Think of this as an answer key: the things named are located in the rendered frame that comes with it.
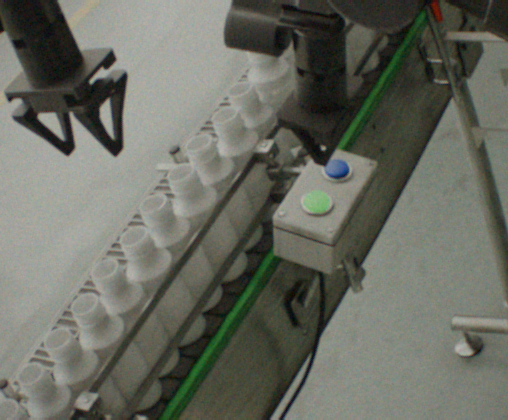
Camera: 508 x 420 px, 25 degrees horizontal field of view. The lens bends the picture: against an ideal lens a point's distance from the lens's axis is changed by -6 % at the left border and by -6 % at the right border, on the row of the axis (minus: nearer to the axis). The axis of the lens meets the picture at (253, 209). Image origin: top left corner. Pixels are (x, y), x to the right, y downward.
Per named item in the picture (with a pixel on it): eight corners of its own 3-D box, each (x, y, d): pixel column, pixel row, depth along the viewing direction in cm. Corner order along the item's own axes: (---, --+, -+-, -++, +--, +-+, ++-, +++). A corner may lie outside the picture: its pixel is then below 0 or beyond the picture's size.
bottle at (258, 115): (266, 203, 164) (223, 108, 155) (257, 180, 169) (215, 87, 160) (306, 185, 164) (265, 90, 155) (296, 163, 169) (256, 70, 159)
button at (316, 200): (310, 194, 143) (310, 186, 142) (333, 202, 142) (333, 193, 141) (300, 211, 141) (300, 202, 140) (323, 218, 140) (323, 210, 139)
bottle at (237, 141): (238, 222, 163) (194, 126, 154) (263, 194, 166) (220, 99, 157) (272, 229, 159) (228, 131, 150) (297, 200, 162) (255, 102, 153)
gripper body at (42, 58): (83, 104, 101) (53, 38, 97) (8, 108, 107) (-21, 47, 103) (121, 62, 105) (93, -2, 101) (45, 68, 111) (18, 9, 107)
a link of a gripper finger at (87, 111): (118, 177, 106) (79, 94, 100) (62, 175, 110) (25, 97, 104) (156, 130, 110) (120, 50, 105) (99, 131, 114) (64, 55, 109)
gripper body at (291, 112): (273, 129, 127) (271, 76, 122) (312, 75, 134) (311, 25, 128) (329, 146, 125) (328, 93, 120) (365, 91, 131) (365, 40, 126)
